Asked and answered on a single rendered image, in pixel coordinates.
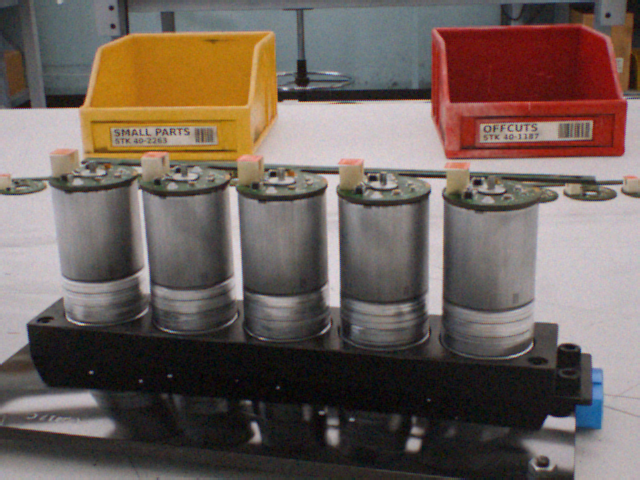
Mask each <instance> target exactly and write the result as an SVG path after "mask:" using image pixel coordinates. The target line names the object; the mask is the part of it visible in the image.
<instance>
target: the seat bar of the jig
mask: <svg viewBox="0 0 640 480"><path fill-rule="evenodd" d="M148 299H149V310H148V312H147V313H145V314H144V315H142V316H140V317H138V318H136V319H134V320H131V321H128V322H124V323H120V324H115V325H107V326H84V325H79V324H75V323H72V322H70V321H68V320H67V319H66V312H65V304H64V296H62V297H61V298H59V299H58V300H57V301H55V302H54V303H53V304H51V305H50V306H49V307H47V308H46V309H45V310H43V311H42V312H41V313H39V314H38V315H37V316H35V317H34V318H32V319H31V320H30V321H29V322H27V323H26V327H27V334H28V342H29V349H30V355H32V356H42V357H53V358H63V359H74V360H84V361H94V362H104V363H115V364H126V365H136V366H147V367H157V368H168V369H179V370H189V371H200V372H210V373H221V374H231V375H241V376H252V377H262V378H273V379H283V380H294V381H305V382H315V383H326V384H336V385H347V386H358V387H368V388H378V389H388V390H399V391H409V392H420V393H431V394H441V395H452V396H462V397H473V398H484V399H494V400H505V401H514V402H525V403H536V404H546V405H553V404H554V393H555V377H556V361H557V345H558V327H559V325H558V324H557V323H552V322H538V321H534V329H533V348H532V349H531V350H530V351H529V352H528V353H526V354H524V355H521V356H518V357H514V358H510V359H503V360H482V359H474V358H468V357H464V356H461V355H458V354H455V353H453V352H451V351H449V350H447V349H446V348H444V347H443V346H442V344H441V314H429V338H428V339H427V340H426V341H425V342H423V343H422V344H420V345H417V346H414V347H411V348H407V349H402V350H394V351H375V350H368V349H362V348H358V347H355V346H352V345H350V344H348V343H346V342H345V341H343V340H342V338H341V329H340V307H339V306H330V309H331V328H330V329H329V331H327V332H326V333H324V334H322V335H320V336H318V337H315V338H312V339H308V340H303V341H297V342H270V341H264V340H259V339H256V338H253V337H251V336H249V335H247V334H246V333H245V332H244V319H243V301H242V299H236V305H237V319H236V320H235V321H234V322H233V323H232V324H230V325H229V326H227V327H224V328H222V329H219V330H215V331H211V332H206V333H198V334H176V333H170V332H165V331H162V330H159V329H157V328H156V327H154V325H153V317H152V306H151V295H150V293H148Z"/></svg>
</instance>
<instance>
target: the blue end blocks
mask: <svg viewBox="0 0 640 480"><path fill-rule="evenodd" d="M603 384H604V381H603V369H602V368H592V388H593V401H592V405H591V406H578V405H576V419H575V427H580V428H590V429H600V430H601V429H602V424H603V410H604V386H603Z"/></svg>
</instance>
